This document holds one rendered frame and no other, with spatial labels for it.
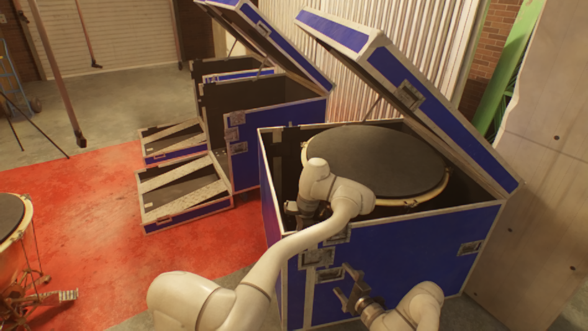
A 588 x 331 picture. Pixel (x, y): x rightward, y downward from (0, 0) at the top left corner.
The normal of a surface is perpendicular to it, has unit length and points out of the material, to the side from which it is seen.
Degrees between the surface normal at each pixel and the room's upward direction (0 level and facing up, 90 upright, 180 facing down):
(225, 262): 0
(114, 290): 0
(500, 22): 90
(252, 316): 42
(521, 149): 90
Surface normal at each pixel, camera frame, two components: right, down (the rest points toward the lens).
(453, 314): 0.02, -0.87
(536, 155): -0.85, 0.25
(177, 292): -0.12, -0.72
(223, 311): 0.10, -0.73
